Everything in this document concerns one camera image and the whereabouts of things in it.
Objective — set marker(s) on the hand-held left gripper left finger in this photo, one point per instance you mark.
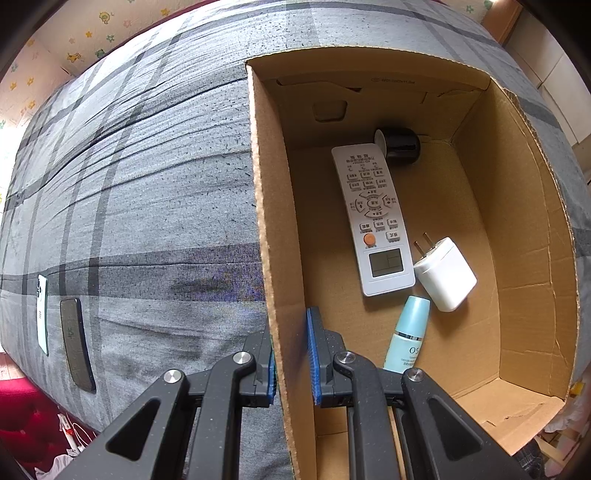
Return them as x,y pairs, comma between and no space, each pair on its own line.
263,369

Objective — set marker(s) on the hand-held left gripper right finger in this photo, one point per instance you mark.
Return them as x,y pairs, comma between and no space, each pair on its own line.
314,360

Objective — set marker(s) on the light blue bottle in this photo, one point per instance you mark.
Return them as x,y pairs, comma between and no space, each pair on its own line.
406,332

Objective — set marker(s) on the white remote control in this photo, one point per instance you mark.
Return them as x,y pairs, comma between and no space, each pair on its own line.
369,221

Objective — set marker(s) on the large white charger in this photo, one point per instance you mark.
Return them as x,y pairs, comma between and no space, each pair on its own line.
445,277

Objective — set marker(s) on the cardboard box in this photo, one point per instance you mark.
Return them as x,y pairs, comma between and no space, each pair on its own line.
508,277

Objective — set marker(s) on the black cylindrical object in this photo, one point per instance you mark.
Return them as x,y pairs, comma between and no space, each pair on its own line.
401,145

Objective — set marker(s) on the dark smartphone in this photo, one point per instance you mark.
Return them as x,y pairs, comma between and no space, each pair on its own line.
76,346

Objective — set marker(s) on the pale cloth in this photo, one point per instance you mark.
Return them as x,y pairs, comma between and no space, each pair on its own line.
60,465

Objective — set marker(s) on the white smartphone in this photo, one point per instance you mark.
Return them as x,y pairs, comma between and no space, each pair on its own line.
42,314

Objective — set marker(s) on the plaid trousers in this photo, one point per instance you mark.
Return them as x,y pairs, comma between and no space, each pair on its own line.
528,461

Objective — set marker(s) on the red mattress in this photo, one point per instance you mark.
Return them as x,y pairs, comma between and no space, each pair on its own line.
27,415

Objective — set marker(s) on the plain white plastic bag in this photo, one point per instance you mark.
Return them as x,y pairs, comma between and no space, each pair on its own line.
570,406

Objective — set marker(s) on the wooden shelf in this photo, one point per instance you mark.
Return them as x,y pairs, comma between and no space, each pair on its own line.
568,454

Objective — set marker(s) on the beige cabinet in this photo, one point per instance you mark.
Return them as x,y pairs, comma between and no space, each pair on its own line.
554,69

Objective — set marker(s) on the wooden side panel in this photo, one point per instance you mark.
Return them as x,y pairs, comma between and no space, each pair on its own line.
501,21

